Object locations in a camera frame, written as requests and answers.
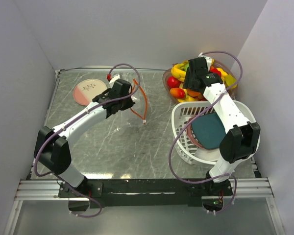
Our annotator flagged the orange fruit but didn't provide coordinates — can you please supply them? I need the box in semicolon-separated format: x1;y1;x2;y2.
187;89;201;97

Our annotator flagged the yellow banana bunch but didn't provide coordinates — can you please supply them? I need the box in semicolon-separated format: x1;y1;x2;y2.
171;61;189;82

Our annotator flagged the clear orange zip top bag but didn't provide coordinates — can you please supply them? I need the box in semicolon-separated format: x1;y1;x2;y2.
112;78;149;134

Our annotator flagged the clear brown fruit bowl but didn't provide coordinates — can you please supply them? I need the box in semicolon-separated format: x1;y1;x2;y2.
163;59;236;104

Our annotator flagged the aluminium frame rail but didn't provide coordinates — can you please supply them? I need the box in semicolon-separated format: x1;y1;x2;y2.
14;178;274;201

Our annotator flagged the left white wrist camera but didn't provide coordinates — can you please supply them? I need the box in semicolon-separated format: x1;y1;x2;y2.
107;74;120;88

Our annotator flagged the pink and cream plate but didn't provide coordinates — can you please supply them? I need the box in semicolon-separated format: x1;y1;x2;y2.
73;79;107;106

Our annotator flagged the white plate in basket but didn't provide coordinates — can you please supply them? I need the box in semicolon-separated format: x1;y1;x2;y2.
195;148;221;162

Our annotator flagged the teal plate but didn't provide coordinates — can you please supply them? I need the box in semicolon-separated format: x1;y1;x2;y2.
191;113;226;149

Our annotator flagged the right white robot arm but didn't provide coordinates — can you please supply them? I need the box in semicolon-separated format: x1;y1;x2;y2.
183;57;261;195

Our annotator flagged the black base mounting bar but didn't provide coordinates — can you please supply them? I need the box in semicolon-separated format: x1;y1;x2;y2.
57;178;233;212

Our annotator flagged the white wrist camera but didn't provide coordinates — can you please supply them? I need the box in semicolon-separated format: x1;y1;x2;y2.
198;52;215;67
107;74;120;88

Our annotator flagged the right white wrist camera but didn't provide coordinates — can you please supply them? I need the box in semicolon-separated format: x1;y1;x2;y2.
198;52;215;67

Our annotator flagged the red apple front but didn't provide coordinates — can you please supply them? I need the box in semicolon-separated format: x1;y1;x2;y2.
167;76;181;89

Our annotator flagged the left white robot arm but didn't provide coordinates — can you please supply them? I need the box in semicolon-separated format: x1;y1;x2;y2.
34;79;135;197

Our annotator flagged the white plastic dish basket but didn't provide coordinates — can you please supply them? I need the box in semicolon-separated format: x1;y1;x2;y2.
171;99;258;166

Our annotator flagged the pink plate in basket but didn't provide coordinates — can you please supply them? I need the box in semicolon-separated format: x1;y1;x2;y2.
186;124;204;149

